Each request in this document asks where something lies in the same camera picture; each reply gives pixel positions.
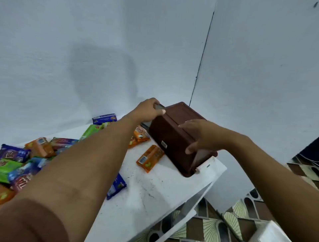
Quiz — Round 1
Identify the person's left hand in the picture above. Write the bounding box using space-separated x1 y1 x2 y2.
124 97 166 125

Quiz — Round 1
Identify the brown plastic box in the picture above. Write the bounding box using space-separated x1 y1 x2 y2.
149 101 218 178

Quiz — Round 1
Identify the blue snack packet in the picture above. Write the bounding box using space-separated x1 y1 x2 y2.
92 113 118 125
106 173 127 201

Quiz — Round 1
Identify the brown sleeve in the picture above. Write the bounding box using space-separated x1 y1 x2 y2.
0 198 70 242

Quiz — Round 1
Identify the person's right forearm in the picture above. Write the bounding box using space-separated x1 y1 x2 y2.
224 132 319 242

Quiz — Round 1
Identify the dark grey lid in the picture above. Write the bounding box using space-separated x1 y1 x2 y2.
140 103 166 131

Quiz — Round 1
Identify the person's right hand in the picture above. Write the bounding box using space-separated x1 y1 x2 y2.
178 119 234 155

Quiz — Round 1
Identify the orange snack packet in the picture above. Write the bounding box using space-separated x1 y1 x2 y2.
136 144 165 174

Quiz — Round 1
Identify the person's left forearm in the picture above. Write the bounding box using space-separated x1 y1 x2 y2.
10 116 139 242

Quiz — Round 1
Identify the pile of colourful snacks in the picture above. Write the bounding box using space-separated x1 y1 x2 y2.
0 113 151 206

